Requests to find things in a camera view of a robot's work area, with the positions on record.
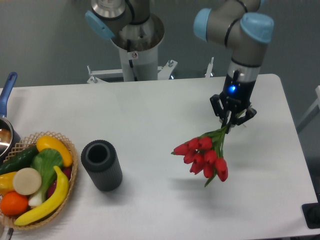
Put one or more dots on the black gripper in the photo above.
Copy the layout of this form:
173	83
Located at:
232	105

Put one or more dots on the red tulip bouquet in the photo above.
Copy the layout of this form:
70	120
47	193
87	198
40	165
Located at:
205	154

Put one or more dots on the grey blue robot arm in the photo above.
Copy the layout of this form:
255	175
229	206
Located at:
237	25

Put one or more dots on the white furniture part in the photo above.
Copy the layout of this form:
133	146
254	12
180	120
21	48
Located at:
310	113

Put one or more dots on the black device at edge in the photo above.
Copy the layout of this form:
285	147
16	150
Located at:
311	212

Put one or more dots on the dark grey ribbed vase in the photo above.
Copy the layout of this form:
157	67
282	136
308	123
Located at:
100	160

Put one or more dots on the purple red vegetable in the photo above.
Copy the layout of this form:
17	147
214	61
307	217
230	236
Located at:
68	172

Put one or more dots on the yellow banana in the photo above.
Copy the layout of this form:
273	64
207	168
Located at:
50	205

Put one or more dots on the yellow squash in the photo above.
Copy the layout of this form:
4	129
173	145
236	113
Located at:
50	142

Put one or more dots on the green bok choy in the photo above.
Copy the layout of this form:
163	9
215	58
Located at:
44	163

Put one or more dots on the woven wicker basket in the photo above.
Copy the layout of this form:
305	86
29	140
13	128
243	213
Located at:
25	143

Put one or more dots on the green cucumber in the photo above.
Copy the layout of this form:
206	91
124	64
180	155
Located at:
19	161

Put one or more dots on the beige round disc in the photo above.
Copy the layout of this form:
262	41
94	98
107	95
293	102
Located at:
27	181

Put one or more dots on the yellow bell pepper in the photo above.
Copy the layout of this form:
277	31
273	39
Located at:
6	183

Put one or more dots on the orange fruit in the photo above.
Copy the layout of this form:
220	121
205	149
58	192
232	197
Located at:
13	204

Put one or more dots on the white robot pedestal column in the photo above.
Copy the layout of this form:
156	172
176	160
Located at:
137	45

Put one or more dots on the white metal base frame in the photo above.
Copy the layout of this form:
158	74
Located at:
169	71

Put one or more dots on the blue handled saucepan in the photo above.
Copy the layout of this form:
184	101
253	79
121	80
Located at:
8	136

